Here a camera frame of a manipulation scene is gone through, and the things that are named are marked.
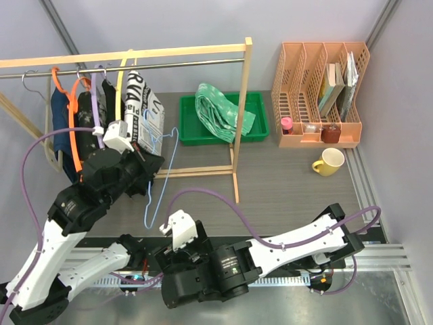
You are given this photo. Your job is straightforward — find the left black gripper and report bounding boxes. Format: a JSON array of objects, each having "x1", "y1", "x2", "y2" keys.
[{"x1": 106, "y1": 139, "x2": 166, "y2": 204}]

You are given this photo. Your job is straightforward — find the yellow plastic hanger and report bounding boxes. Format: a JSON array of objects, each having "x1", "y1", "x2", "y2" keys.
[{"x1": 115, "y1": 70, "x2": 124, "y2": 121}]

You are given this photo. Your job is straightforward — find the black white patterned trousers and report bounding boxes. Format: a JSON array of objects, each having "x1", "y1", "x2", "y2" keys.
[{"x1": 76, "y1": 91, "x2": 107, "y2": 161}]

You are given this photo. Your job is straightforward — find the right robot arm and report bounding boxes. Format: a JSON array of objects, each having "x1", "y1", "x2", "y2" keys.
[{"x1": 154, "y1": 204, "x2": 365, "y2": 309}]

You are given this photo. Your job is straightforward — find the yellow mug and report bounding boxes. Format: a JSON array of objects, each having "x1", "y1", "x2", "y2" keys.
[{"x1": 311, "y1": 148, "x2": 345, "y2": 177}]

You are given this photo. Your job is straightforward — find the clear small bottle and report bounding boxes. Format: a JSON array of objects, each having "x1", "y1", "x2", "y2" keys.
[{"x1": 303, "y1": 123, "x2": 321, "y2": 133}]

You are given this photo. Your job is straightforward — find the orange plastic file organizer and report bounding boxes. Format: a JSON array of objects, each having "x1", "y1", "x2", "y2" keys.
[{"x1": 271, "y1": 42, "x2": 370, "y2": 148}]

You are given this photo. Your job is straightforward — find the wooden clothes rack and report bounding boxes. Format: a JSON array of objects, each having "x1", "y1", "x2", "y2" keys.
[{"x1": 0, "y1": 37, "x2": 254, "y2": 214}]

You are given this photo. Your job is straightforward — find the orange plastic hanger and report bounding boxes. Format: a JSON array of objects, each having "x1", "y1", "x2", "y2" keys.
[{"x1": 51, "y1": 66, "x2": 91, "y2": 181}]

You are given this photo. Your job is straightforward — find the green plastic tray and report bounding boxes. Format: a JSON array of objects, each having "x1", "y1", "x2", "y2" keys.
[{"x1": 179, "y1": 91, "x2": 270, "y2": 146}]

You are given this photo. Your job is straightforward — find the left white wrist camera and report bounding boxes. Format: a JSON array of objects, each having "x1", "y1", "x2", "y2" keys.
[{"x1": 92, "y1": 120, "x2": 134, "y2": 154}]

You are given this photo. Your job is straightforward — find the books in organizer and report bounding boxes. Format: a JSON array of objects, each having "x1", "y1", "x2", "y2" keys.
[{"x1": 317, "y1": 51, "x2": 359, "y2": 122}]

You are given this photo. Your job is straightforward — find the dark red jar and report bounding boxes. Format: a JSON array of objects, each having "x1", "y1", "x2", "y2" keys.
[{"x1": 321, "y1": 123, "x2": 341, "y2": 144}]

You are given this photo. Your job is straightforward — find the newspaper print trousers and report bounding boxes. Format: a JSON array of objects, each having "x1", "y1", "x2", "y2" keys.
[{"x1": 124, "y1": 70, "x2": 165, "y2": 156}]

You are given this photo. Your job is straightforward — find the navy blue trousers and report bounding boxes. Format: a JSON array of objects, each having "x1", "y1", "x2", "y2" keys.
[{"x1": 51, "y1": 88, "x2": 78, "y2": 183}]

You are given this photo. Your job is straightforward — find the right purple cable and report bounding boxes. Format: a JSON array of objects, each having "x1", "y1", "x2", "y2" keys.
[{"x1": 164, "y1": 188, "x2": 382, "y2": 297}]

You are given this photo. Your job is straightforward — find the purple plastic hanger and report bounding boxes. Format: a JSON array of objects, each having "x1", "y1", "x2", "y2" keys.
[{"x1": 90, "y1": 72, "x2": 105, "y2": 148}]

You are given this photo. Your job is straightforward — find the light blue wire hanger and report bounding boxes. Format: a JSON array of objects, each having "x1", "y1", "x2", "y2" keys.
[{"x1": 143, "y1": 108, "x2": 179, "y2": 230}]

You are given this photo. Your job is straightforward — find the green white trousers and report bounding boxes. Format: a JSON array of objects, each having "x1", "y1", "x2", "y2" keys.
[{"x1": 195, "y1": 83, "x2": 239, "y2": 143}]

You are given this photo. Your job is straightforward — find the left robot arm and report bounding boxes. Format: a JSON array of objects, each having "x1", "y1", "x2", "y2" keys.
[{"x1": 1, "y1": 144, "x2": 164, "y2": 324}]

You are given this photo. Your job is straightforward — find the pink capped bottle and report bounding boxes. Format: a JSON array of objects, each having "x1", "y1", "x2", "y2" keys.
[{"x1": 281, "y1": 117, "x2": 294, "y2": 135}]

